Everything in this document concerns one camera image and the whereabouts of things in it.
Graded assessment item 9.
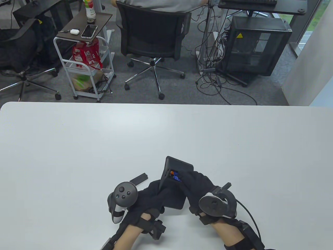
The black right glove cable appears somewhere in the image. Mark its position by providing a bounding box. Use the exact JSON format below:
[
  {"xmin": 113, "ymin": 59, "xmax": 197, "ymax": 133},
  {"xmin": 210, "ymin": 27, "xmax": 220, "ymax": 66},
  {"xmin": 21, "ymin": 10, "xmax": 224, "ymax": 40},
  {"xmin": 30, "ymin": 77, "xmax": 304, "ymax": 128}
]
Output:
[{"xmin": 235, "ymin": 199, "xmax": 262, "ymax": 239}]

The grey hand controller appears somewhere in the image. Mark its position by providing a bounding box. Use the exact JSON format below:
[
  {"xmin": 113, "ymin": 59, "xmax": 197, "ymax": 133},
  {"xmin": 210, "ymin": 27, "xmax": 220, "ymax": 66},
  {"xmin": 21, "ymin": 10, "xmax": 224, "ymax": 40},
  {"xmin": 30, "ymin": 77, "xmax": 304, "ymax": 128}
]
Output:
[
  {"xmin": 198, "ymin": 182, "xmax": 238, "ymax": 218},
  {"xmin": 107, "ymin": 181, "xmax": 138, "ymax": 224}
]

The dark wooden board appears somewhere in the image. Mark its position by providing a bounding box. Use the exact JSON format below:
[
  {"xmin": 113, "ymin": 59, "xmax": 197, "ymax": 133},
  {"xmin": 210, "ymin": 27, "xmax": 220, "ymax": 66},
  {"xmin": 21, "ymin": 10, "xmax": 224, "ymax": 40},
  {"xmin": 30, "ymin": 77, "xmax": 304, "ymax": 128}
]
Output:
[{"xmin": 58, "ymin": 11, "xmax": 113, "ymax": 42}]

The person's left hand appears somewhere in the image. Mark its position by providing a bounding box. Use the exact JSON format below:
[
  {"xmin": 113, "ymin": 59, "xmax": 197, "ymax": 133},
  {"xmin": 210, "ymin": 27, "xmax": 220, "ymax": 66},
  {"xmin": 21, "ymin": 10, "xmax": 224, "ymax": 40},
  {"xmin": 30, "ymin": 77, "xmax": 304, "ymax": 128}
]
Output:
[{"xmin": 121, "ymin": 180, "xmax": 183, "ymax": 230}]

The black wrist sensor box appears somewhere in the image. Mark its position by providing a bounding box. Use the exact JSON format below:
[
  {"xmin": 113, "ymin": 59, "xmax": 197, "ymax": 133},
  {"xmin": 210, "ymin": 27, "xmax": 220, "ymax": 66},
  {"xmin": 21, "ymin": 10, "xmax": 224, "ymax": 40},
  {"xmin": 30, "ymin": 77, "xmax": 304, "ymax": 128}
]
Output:
[
  {"xmin": 100, "ymin": 236, "xmax": 117, "ymax": 250},
  {"xmin": 235, "ymin": 220, "xmax": 265, "ymax": 250}
]

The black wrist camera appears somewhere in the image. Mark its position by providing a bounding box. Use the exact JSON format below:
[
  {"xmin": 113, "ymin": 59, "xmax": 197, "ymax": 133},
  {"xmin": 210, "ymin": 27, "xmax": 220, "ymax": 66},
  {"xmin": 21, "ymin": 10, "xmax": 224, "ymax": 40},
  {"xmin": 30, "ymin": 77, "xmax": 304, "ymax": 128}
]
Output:
[
  {"xmin": 198, "ymin": 213, "xmax": 217, "ymax": 226},
  {"xmin": 141, "ymin": 218, "xmax": 167, "ymax": 241}
]

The tangle of black cables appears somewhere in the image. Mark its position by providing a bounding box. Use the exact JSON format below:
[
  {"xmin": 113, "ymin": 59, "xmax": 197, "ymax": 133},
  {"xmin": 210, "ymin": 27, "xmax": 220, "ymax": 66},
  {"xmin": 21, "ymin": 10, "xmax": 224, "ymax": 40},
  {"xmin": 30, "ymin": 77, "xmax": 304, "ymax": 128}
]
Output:
[{"xmin": 190, "ymin": 0, "xmax": 258, "ymax": 106}]

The black mesh office chair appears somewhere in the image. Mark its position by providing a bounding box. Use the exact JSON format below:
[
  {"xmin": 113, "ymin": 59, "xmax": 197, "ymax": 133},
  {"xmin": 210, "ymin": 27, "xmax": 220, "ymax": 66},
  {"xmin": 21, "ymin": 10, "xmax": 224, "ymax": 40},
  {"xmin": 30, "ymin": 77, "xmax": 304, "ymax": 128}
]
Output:
[{"xmin": 116, "ymin": 1, "xmax": 192, "ymax": 101}]

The black left wrist sensor box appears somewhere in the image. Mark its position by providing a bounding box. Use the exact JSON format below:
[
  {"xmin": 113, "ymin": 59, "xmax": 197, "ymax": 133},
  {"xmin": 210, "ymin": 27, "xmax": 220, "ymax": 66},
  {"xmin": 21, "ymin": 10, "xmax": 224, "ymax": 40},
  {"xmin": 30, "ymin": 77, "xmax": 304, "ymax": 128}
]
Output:
[{"xmin": 100, "ymin": 236, "xmax": 117, "ymax": 250}]

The white power strip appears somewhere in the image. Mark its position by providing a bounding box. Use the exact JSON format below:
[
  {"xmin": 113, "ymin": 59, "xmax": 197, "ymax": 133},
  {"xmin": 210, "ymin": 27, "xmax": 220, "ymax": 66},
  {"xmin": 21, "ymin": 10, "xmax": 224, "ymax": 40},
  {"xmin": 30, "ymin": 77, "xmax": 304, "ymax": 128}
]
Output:
[{"xmin": 196, "ymin": 31, "xmax": 219, "ymax": 76}]

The black glass-sided computer tower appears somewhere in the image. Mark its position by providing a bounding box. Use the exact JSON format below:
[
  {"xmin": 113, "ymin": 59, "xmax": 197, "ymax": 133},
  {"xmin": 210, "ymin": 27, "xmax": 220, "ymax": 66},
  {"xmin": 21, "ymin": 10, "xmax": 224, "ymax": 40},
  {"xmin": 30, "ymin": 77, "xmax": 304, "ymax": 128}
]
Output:
[{"xmin": 223, "ymin": 16, "xmax": 293, "ymax": 77}]

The green brown bag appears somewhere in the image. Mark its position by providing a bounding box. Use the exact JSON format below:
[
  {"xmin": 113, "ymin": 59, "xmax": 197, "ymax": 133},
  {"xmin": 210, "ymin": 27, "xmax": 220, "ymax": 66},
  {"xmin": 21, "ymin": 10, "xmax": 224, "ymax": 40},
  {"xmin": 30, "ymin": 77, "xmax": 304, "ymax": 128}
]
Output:
[{"xmin": 71, "ymin": 69, "xmax": 105, "ymax": 93}]

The black calculator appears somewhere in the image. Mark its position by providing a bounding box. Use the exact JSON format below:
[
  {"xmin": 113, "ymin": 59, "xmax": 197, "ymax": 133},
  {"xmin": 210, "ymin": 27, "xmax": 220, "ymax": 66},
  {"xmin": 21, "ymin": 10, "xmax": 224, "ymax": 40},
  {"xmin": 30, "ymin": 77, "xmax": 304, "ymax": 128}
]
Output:
[{"xmin": 158, "ymin": 156, "xmax": 194, "ymax": 210}]

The person's right hand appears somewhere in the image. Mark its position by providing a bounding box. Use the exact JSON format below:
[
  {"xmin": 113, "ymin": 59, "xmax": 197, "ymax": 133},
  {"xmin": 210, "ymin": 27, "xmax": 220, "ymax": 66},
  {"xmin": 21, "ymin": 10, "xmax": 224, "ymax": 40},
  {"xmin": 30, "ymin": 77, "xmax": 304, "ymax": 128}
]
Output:
[{"xmin": 179, "ymin": 170, "xmax": 236, "ymax": 225}]

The white rolling cart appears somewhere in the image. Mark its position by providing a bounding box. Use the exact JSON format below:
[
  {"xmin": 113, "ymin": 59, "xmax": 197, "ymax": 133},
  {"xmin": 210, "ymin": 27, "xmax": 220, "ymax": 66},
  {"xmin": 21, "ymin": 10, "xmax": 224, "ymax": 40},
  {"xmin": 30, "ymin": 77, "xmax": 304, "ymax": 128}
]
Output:
[{"xmin": 53, "ymin": 29, "xmax": 116, "ymax": 101}]

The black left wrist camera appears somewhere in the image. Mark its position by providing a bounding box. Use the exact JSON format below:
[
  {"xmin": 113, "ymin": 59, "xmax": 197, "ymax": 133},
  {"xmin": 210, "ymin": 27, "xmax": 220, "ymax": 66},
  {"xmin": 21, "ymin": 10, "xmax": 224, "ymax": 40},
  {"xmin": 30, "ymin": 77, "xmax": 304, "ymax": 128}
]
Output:
[{"xmin": 141, "ymin": 218, "xmax": 167, "ymax": 241}]

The white drink bottle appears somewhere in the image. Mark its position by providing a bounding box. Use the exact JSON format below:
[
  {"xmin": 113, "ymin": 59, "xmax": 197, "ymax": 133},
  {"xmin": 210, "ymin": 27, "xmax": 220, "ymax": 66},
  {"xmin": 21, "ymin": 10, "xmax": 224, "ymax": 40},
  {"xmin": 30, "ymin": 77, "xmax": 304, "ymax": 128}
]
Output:
[{"xmin": 83, "ymin": 0, "xmax": 97, "ymax": 20}]

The white smartphone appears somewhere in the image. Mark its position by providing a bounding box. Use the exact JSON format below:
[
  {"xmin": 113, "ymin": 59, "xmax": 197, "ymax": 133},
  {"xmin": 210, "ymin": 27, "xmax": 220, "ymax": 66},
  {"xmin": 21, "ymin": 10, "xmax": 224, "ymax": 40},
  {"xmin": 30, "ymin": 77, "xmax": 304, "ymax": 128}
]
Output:
[{"xmin": 81, "ymin": 24, "xmax": 98, "ymax": 39}]

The black desk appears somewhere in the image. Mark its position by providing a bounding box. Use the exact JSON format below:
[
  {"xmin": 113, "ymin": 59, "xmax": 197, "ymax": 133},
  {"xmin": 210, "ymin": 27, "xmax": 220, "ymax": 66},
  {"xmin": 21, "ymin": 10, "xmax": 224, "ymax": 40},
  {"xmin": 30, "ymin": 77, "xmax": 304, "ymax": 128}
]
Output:
[{"xmin": 217, "ymin": 0, "xmax": 308, "ymax": 16}]

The grey right hand controller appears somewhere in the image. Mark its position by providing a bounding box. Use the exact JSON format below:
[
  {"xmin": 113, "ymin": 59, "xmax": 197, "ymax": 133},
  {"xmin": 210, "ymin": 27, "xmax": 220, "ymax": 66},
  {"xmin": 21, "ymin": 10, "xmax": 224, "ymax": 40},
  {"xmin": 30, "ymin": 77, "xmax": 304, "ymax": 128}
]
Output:
[{"xmin": 198, "ymin": 182, "xmax": 238, "ymax": 218}]

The red shopping bag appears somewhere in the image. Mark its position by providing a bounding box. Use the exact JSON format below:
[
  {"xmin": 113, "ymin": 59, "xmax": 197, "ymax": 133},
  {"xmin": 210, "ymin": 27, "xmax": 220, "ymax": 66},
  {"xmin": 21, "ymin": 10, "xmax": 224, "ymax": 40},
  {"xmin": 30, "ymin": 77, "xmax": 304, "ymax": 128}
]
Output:
[{"xmin": 72, "ymin": 38, "xmax": 103, "ymax": 70}]

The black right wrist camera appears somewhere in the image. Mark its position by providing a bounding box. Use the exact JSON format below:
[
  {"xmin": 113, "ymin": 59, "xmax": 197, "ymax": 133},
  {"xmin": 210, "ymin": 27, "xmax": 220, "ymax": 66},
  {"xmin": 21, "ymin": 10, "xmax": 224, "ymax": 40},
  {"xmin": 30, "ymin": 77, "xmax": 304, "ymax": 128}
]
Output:
[{"xmin": 198, "ymin": 213, "xmax": 217, "ymax": 226}]

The person's left forearm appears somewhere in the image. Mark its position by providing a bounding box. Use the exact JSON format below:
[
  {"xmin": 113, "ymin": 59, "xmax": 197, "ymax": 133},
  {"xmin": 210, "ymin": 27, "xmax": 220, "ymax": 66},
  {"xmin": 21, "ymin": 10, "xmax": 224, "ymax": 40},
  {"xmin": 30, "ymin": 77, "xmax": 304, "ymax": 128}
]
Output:
[{"xmin": 111, "ymin": 212, "xmax": 149, "ymax": 250}]

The grey left hand controller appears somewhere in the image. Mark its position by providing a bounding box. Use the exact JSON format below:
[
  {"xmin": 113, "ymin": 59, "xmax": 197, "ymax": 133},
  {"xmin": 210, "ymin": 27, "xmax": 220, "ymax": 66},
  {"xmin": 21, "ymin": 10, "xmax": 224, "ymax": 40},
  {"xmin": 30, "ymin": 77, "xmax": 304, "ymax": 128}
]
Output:
[{"xmin": 107, "ymin": 181, "xmax": 138, "ymax": 224}]

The black battery cover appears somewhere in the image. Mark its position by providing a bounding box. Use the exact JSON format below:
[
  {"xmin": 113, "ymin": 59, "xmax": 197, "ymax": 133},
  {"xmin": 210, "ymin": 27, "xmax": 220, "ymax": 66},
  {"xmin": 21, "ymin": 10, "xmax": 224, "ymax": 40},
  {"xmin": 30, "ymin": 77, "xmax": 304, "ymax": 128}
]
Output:
[{"xmin": 129, "ymin": 173, "xmax": 149, "ymax": 186}]

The black right wrist sensor box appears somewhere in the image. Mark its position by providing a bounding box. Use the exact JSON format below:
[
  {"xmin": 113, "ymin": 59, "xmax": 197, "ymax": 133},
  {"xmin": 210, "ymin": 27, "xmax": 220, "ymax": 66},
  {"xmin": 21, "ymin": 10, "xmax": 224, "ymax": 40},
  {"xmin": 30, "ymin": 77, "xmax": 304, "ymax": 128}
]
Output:
[{"xmin": 235, "ymin": 220, "xmax": 265, "ymax": 250}]

